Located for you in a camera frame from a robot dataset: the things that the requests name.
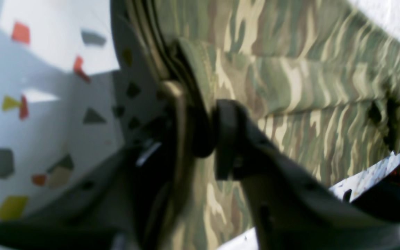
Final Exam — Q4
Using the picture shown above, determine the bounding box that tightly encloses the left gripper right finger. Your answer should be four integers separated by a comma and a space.
214, 100, 400, 250

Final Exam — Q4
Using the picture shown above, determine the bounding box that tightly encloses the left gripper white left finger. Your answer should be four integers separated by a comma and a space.
0, 81, 192, 250

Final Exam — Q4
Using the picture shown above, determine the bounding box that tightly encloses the camouflage T-shirt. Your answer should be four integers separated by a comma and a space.
124, 0, 400, 250

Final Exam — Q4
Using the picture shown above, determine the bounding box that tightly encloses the terrazzo pattern table cloth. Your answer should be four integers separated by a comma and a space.
0, 0, 400, 250

